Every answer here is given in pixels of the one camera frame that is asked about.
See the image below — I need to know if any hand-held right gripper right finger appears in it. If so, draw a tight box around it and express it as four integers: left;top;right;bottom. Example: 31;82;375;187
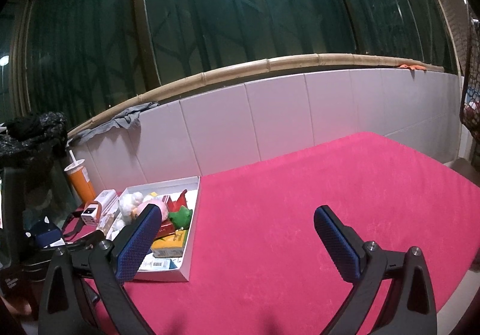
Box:
312;205;439;335

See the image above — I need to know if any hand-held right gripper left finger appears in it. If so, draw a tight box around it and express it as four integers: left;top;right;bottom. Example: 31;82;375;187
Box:
37;203;164;335

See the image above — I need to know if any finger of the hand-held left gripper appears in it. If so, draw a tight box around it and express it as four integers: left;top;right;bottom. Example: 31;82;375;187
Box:
65;230;106;250

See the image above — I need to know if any shiny red packet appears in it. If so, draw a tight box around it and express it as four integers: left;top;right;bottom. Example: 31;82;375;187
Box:
155;219;177;239

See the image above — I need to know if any white plush toy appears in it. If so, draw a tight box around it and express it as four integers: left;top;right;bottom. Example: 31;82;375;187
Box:
112;190;145;232

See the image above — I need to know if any pink plush toy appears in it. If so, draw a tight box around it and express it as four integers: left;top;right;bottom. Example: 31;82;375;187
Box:
133;195;171;221

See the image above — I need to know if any red green plush toy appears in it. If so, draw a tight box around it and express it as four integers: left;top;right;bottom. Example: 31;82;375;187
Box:
167;189;194;227

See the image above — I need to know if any white cardboard tray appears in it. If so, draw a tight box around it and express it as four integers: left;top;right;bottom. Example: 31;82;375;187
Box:
105;175;201;283

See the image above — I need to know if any white orange mini projector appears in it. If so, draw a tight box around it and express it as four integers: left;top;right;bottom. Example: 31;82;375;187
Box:
80;200;104;226

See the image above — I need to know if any dark blue cat-ear case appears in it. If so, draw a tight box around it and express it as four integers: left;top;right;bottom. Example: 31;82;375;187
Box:
26;218;62;249

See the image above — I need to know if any orange cup with straw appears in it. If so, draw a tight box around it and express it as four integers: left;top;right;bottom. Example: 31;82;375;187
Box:
64;149;97;204

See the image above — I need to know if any red tablecloth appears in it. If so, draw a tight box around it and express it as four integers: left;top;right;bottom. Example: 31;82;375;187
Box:
34;131;480;335

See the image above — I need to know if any black plastic bag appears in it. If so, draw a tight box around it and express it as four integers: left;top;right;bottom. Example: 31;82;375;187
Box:
0;112;70;155

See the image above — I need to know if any grey cloth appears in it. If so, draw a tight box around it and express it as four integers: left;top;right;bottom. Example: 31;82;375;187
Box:
69;102;160;144

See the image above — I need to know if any net bag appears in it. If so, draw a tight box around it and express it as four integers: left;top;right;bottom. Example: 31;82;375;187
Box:
459;20;480;140

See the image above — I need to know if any large glass window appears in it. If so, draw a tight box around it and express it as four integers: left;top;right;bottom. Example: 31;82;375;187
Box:
0;0;480;125

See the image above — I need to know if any bamboo rail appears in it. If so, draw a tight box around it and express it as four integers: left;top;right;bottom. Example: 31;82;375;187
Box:
67;53;445;140

